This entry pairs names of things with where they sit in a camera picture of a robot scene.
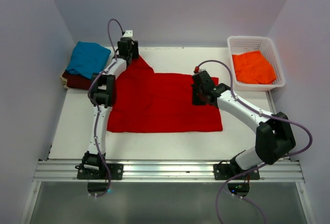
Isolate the red t shirt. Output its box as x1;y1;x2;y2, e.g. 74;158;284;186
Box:
107;57;223;133

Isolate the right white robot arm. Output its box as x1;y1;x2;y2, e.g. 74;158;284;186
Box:
192;71;296;179

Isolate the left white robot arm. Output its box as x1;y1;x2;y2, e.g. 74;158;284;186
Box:
76;30;139;180

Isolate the folded blue t shirt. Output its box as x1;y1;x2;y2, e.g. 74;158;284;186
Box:
65;41;111;79

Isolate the orange t shirt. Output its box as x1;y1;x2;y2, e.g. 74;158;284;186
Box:
232;51;277;85

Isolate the white plastic basket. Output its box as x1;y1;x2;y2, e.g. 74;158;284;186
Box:
227;36;286;91

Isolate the folded maroon t shirt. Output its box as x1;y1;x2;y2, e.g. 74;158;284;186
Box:
67;72;91;90

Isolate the folded beige t shirt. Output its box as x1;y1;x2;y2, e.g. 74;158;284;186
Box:
60;72;68;89

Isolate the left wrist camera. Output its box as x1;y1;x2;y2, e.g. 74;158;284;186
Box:
122;30;134;39

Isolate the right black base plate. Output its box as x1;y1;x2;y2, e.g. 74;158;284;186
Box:
213;163;260;180

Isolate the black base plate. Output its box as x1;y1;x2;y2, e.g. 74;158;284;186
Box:
213;163;260;180
75;163;124;180

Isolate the aluminium rail frame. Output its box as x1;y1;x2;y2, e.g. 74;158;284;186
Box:
31;91;306;183

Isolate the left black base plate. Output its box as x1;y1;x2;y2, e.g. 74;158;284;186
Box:
75;163;124;180

